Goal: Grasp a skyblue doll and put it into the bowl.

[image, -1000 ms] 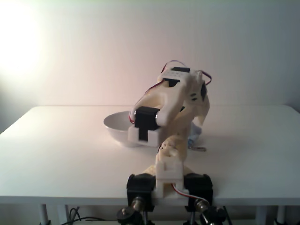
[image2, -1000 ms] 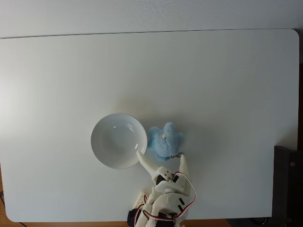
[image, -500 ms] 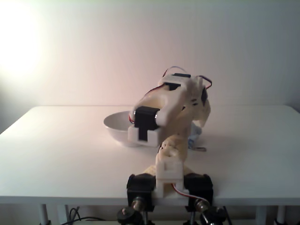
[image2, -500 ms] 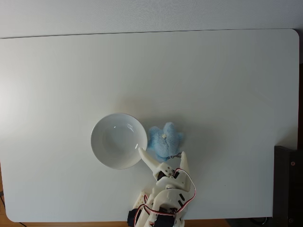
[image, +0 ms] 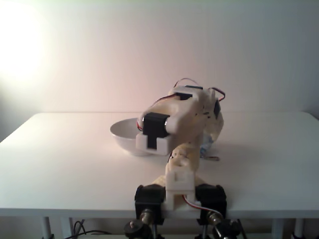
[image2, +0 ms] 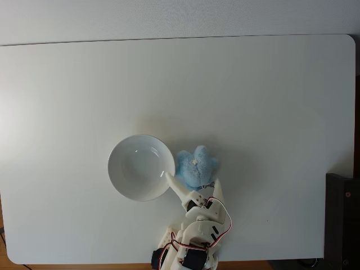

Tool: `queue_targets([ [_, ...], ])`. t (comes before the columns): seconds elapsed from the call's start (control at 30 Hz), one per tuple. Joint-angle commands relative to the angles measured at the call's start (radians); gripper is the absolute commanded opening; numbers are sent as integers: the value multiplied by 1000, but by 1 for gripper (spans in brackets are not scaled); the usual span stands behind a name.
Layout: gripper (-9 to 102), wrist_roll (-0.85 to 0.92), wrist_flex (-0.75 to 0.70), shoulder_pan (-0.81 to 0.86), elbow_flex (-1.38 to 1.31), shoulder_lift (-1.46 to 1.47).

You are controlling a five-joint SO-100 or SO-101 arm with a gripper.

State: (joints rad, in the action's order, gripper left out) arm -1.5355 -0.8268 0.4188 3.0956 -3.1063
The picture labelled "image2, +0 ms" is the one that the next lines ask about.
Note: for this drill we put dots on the dark wooden furniture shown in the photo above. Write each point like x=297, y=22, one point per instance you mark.
x=343, y=219

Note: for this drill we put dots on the white ceramic bowl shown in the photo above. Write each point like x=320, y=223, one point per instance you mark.
x=140, y=168

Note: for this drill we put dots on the skyblue plush doll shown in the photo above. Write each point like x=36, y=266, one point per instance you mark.
x=194, y=168

